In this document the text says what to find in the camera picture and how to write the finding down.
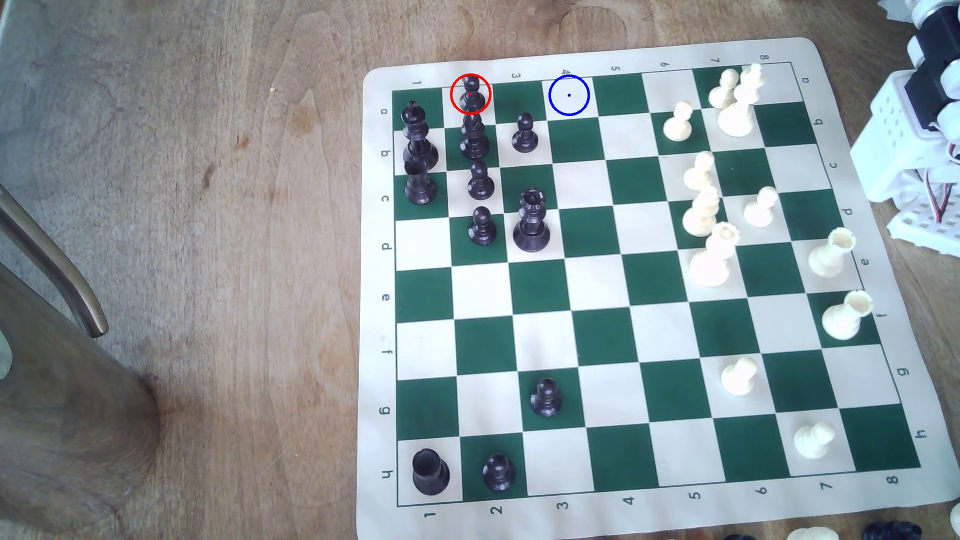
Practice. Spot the small black pawn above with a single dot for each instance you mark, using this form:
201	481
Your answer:
471	96

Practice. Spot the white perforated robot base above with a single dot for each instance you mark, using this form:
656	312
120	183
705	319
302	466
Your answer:
926	226

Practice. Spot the green and white chess mat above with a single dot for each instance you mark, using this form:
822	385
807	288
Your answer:
600	337

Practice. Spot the white captured chess piece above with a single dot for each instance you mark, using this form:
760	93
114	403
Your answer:
955	519
812	535

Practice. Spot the black captured chess piece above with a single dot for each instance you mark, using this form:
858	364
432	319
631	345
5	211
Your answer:
892	532

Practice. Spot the black queen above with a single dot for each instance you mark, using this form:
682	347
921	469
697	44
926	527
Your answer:
532	225

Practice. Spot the black rook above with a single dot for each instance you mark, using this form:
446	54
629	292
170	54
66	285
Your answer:
420	184
430	472

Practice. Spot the black bishop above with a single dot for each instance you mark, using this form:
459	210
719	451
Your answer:
474	139

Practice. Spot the black king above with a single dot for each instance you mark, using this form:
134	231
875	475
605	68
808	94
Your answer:
418	139

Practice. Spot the white bishop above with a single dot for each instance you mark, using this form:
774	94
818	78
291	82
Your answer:
701	214

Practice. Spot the white queen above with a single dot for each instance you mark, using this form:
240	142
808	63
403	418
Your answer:
711	262

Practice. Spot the white pawn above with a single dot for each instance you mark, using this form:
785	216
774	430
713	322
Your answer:
678	124
724	91
812	441
760	210
739	378
700	174

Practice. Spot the white king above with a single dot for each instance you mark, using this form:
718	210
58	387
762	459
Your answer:
738	112

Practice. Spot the white rook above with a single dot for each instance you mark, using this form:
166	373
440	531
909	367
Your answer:
829	255
844	317

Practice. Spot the curved metal bar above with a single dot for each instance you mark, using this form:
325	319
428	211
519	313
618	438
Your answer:
52	262

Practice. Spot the brown wooden post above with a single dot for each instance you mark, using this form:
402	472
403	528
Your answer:
67	427

